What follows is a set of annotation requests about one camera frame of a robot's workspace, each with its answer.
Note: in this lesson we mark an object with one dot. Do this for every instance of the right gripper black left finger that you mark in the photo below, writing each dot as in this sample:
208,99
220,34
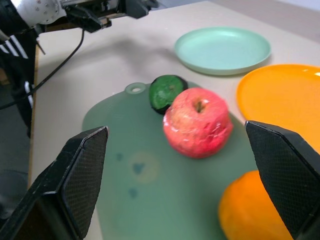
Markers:
75,175

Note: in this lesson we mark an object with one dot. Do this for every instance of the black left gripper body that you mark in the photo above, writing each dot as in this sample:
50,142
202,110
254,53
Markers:
100,6

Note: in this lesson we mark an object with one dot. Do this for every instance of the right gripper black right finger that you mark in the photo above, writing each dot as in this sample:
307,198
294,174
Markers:
287,175

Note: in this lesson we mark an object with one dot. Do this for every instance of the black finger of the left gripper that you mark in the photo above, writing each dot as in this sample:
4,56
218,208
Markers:
140,7
87,20

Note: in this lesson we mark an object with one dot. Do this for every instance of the orange fruit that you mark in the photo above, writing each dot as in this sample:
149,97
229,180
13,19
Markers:
245,210

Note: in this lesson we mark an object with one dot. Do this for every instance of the orange plate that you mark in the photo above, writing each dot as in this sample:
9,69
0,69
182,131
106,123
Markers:
280,95

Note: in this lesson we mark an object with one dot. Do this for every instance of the light green plate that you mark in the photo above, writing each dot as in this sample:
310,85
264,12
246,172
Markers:
222,50

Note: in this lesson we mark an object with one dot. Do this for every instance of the green cutting board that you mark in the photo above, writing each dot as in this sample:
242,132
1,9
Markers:
155,180

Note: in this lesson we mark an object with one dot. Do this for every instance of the person in black striped clothing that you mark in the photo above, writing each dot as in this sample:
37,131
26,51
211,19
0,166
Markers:
15,62

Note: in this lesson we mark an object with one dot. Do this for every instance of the green avocado half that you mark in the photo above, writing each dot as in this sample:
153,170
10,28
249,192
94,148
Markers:
162,93

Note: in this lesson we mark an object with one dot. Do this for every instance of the red apple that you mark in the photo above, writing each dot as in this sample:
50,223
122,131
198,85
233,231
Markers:
197,125

